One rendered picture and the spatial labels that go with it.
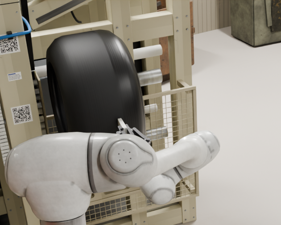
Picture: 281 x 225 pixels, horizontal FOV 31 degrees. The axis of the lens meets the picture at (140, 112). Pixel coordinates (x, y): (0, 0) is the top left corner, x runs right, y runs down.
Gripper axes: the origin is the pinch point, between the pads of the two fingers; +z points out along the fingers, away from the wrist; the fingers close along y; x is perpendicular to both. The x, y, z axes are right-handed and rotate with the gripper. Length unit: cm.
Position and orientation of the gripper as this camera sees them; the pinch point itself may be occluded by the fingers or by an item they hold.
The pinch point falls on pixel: (122, 126)
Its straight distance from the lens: 191.6
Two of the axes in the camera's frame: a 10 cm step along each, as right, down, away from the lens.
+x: 0.3, 8.4, 5.5
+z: -3.4, -5.1, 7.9
